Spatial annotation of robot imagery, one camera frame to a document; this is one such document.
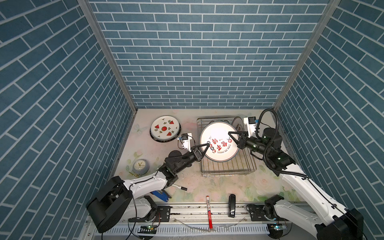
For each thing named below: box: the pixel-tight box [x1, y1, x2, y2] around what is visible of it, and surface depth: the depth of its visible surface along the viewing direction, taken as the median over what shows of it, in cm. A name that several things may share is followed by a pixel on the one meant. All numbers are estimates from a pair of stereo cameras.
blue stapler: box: [150, 190, 169, 203], surface depth 79 cm
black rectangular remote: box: [228, 194, 236, 218], surface depth 75 cm
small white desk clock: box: [132, 159, 150, 176], surface depth 88 cm
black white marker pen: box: [172, 184, 188, 191], surface depth 84 cm
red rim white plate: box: [200, 121, 239, 162], surface depth 73 cm
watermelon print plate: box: [150, 115, 180, 141], surface depth 107 cm
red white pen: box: [206, 195, 213, 229], surface depth 75 cm
